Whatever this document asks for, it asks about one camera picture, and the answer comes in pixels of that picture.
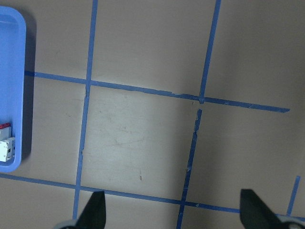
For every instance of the blue plastic tray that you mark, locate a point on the blue plastic tray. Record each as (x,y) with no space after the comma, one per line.
(12,66)

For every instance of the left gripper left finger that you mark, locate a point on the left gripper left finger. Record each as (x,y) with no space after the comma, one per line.
(94,213)

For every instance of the white circuit breaker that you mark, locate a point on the white circuit breaker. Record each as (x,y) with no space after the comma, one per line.
(7,143)

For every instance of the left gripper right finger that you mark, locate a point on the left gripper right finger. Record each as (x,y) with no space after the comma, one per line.
(255,214)

